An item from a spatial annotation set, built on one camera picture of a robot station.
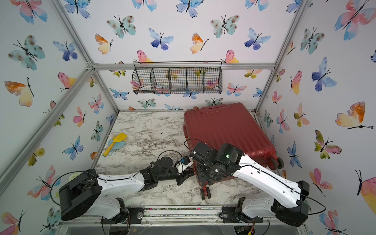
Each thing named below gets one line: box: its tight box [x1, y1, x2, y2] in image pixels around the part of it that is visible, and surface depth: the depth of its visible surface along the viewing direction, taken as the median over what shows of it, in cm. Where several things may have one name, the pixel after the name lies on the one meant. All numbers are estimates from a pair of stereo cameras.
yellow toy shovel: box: [102, 132, 128, 157], surface depth 103 cm
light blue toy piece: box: [107, 139, 126, 156], surface depth 102 cm
